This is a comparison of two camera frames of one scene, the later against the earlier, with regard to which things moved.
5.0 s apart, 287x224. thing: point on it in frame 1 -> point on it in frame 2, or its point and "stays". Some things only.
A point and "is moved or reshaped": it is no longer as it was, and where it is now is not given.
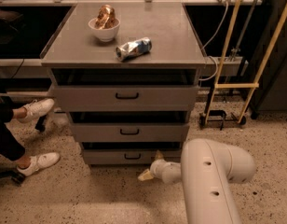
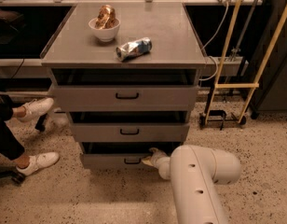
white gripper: [157, 169] -> [157, 161]
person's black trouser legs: [6, 145] stays
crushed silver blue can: [133, 49] stays
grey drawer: [127, 157] is moved or reshaped
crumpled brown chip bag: [105, 18] stays
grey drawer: [100, 133] stays
